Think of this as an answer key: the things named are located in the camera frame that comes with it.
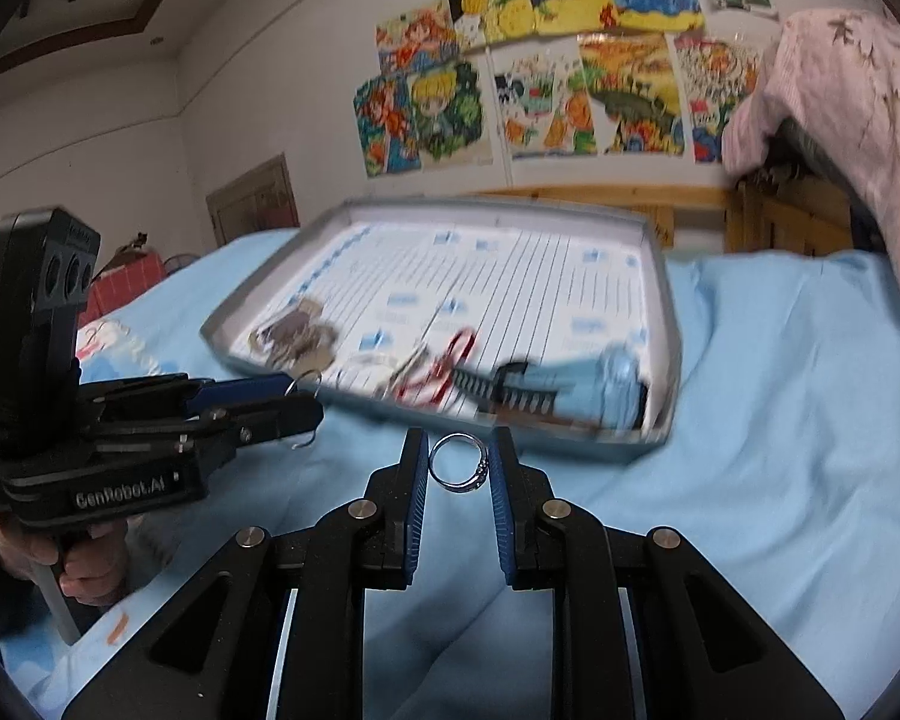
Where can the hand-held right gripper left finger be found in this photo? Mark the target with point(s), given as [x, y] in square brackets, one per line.
[414, 517]

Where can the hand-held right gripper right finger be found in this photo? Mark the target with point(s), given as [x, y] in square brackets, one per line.
[501, 517]

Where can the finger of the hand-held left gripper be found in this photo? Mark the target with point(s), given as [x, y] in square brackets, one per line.
[240, 388]
[270, 416]

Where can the grey tray with lined paper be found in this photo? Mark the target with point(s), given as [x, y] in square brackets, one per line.
[532, 277]

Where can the person's left hand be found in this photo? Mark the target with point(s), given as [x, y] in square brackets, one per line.
[90, 570]

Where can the red box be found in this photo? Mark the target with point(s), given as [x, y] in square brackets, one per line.
[127, 281]

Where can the blue black hair clip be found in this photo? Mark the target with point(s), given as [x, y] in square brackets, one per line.
[615, 382]

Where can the light blue bedsheet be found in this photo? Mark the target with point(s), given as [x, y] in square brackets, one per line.
[757, 427]

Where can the pink floral blanket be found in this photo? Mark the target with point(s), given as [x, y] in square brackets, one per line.
[855, 90]

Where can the small wooden wall door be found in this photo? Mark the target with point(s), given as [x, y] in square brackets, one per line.
[255, 199]

